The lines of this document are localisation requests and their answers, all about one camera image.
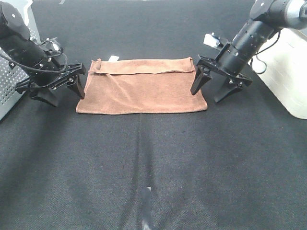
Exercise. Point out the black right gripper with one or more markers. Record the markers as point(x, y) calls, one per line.
point(233, 80)

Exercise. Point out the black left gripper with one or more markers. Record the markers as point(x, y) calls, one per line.
point(41, 82)

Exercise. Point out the brown towel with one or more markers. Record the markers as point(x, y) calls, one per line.
point(151, 86)

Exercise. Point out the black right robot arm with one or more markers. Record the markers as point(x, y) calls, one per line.
point(266, 18)

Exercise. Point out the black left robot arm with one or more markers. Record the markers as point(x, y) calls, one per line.
point(45, 63)

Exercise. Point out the grey perforated laundry basket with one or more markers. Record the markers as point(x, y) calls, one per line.
point(10, 76)

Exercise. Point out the white plastic bin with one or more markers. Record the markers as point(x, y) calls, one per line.
point(283, 68)

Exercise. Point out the grey tape strip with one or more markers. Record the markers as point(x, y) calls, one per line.
point(146, 209)

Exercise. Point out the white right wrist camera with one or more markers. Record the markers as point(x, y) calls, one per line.
point(211, 40)

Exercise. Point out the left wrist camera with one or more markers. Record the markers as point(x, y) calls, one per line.
point(52, 47)

